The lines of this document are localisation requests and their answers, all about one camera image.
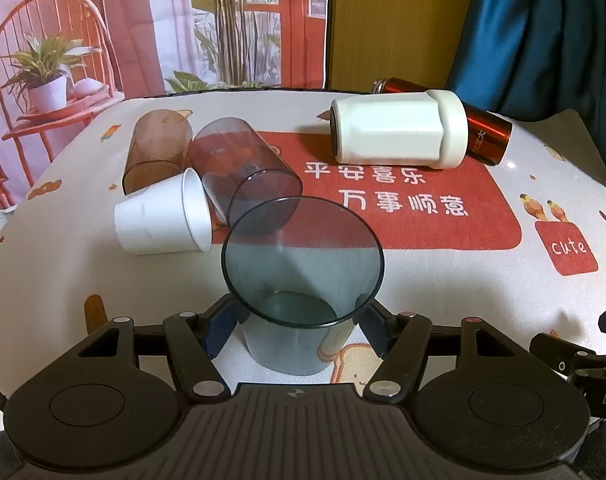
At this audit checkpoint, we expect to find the red metal thermos bottle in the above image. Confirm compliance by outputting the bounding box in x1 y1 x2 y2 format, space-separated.
372 78 513 167

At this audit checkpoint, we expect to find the brown transparent cup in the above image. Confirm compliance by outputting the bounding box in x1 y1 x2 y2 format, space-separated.
122 109 194 196

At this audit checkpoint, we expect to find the white paper cup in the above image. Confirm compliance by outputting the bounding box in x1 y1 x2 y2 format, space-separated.
114 168 213 256

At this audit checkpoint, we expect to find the printed wall backdrop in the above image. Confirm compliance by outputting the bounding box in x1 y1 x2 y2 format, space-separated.
0 0 331 211

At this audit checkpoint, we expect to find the teal curtain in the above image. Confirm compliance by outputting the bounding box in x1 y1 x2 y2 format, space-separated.
444 0 606 181

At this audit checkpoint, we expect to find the blue-grey transparent cup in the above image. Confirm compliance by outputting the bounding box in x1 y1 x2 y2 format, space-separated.
222 197 385 377

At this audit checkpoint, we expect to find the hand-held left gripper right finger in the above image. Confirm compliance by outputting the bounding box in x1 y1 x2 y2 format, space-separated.
358 302 526 404

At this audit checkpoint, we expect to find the printed white and red tablecloth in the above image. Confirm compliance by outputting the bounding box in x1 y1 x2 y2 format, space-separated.
0 85 606 413

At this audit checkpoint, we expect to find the white plastic jar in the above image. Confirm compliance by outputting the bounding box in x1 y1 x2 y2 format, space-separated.
330 89 469 169

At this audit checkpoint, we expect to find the purple-grey transparent cup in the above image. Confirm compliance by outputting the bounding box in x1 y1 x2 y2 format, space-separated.
188 117 304 237

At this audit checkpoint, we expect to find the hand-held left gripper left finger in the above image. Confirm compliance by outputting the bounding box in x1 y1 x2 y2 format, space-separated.
78 296 250 402

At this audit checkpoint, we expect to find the wooden board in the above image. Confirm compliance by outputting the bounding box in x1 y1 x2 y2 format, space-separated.
328 0 484 95

